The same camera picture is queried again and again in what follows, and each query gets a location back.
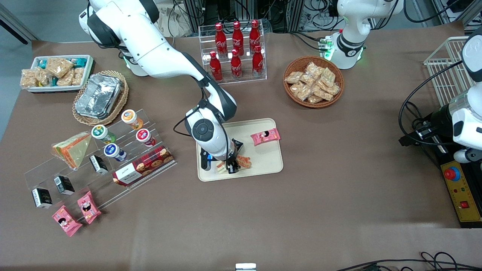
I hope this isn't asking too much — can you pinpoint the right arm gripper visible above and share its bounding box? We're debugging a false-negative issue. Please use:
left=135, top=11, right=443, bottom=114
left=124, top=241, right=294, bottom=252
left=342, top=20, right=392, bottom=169
left=215, top=145, right=241, bottom=174

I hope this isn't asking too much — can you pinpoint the round brown wicker basket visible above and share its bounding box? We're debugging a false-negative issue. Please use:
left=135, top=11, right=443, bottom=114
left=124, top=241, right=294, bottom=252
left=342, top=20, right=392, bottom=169
left=283, top=56, right=345, bottom=109

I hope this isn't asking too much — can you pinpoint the white connector block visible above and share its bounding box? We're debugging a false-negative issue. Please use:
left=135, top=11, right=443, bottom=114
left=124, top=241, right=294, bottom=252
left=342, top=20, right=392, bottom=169
left=318, top=36, right=334, bottom=61

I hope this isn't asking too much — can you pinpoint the white wire basket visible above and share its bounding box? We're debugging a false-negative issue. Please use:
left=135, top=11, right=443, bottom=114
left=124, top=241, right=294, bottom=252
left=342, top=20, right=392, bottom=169
left=423, top=37, right=471, bottom=108

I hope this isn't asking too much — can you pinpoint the black camera cable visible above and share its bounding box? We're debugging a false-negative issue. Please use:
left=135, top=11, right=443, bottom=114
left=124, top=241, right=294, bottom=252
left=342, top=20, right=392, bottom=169
left=398, top=60, right=464, bottom=145

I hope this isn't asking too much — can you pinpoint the clear acrylic bottle rack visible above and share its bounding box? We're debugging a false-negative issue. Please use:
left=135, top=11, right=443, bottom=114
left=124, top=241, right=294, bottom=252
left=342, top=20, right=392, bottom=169
left=198, top=21, right=267, bottom=87

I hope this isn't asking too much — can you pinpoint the oval wicker basket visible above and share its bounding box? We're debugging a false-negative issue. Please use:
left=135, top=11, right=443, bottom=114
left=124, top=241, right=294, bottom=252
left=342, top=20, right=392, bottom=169
left=72, top=70, right=129, bottom=126

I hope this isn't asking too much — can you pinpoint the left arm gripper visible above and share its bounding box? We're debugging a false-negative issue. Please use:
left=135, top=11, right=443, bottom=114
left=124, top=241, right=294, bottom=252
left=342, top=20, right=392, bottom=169
left=398, top=105, right=482, bottom=149

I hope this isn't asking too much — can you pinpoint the red cola bottle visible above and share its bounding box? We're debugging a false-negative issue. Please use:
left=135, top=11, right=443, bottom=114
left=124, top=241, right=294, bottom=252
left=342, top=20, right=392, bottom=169
left=230, top=49, right=243, bottom=80
left=209, top=51, right=223, bottom=82
left=252, top=45, right=264, bottom=78
left=215, top=23, right=227, bottom=57
left=232, top=21, right=244, bottom=55
left=249, top=20, right=261, bottom=53

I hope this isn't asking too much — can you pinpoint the orange lid cup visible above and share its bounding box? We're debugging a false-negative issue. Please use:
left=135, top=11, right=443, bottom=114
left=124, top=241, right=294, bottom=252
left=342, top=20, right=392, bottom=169
left=121, top=109, right=144, bottom=130

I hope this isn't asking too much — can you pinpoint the white rectangular bin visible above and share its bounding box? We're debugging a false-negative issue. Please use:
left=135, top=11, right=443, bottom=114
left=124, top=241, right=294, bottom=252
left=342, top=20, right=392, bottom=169
left=28, top=55, right=95, bottom=93

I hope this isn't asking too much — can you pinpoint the small black box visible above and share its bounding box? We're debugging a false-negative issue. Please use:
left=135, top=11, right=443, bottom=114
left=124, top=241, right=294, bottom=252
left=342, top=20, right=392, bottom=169
left=89, top=155, right=109, bottom=175
left=33, top=188, right=53, bottom=209
left=53, top=175, right=75, bottom=196

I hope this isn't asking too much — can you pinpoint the clear acrylic stepped shelf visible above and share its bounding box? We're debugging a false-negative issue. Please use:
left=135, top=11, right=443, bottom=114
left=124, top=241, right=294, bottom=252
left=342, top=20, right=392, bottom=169
left=23, top=109, right=177, bottom=222

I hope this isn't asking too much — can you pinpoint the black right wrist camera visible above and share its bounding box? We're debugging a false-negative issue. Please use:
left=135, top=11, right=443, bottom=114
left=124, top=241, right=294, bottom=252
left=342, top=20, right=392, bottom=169
left=200, top=148, right=212, bottom=171

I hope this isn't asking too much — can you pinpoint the triangular sandwich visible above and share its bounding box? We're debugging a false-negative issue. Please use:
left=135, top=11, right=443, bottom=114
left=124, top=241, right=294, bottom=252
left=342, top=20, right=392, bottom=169
left=52, top=132, right=92, bottom=170
left=216, top=154, right=252, bottom=175

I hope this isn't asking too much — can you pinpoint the red tartan cookie box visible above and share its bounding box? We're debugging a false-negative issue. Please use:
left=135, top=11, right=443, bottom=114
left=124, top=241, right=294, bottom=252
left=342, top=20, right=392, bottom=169
left=112, top=146, right=175, bottom=187

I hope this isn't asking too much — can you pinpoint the green lid cup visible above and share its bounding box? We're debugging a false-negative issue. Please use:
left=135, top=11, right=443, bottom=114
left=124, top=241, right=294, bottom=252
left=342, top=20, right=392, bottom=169
left=91, top=125, right=116, bottom=144

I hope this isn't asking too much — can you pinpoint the black power cord with plug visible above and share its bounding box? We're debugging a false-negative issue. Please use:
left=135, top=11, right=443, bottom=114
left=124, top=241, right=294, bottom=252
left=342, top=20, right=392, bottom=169
left=405, top=101, right=432, bottom=158

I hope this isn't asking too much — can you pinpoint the yellow emergency stop box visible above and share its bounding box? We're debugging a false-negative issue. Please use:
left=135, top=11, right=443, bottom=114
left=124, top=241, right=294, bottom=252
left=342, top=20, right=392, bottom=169
left=426, top=143, right=482, bottom=229

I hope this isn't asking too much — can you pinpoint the red lid cup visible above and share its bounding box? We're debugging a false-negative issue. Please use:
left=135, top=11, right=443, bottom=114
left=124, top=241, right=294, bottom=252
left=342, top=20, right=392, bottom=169
left=136, top=128, right=156, bottom=147

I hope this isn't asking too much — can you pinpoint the aluminium foil container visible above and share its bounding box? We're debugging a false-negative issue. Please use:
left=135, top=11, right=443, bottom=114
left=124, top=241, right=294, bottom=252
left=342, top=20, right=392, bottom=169
left=75, top=74, right=123, bottom=119

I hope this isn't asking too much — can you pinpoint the pink snack packet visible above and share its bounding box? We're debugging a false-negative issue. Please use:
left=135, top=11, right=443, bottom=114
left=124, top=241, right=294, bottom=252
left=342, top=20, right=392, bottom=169
left=52, top=205, right=83, bottom=237
left=77, top=191, right=102, bottom=225
left=251, top=128, right=281, bottom=146

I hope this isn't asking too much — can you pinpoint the blue lid cup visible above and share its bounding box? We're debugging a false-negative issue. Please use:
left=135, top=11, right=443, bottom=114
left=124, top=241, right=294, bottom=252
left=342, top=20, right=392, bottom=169
left=104, top=143, right=127, bottom=162

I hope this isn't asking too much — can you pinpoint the white crumpled cloth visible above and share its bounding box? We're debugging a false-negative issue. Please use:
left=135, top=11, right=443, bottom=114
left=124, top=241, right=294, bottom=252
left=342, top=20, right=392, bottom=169
left=156, top=5, right=189, bottom=38

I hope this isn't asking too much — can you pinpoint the beige plastic tray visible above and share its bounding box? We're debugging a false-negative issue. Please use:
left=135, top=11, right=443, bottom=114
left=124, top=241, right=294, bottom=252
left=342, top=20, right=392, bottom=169
left=195, top=118, right=284, bottom=182

